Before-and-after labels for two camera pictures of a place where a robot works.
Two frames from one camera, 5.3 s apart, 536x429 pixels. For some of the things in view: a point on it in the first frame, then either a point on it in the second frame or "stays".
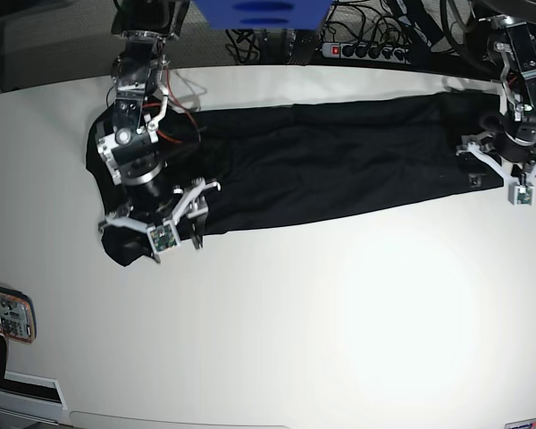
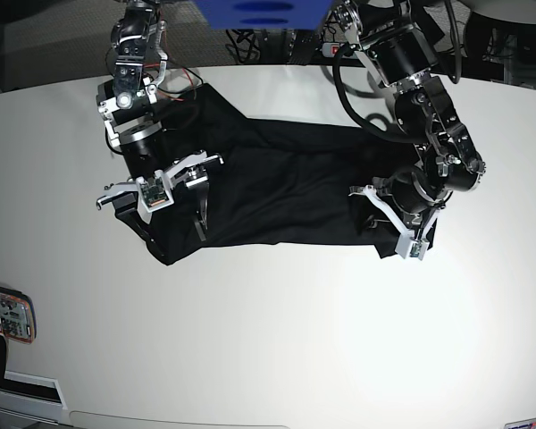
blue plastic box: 264,14 stays
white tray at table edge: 31,397 stays
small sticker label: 532,423 stays
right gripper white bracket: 519,194 to 408,245
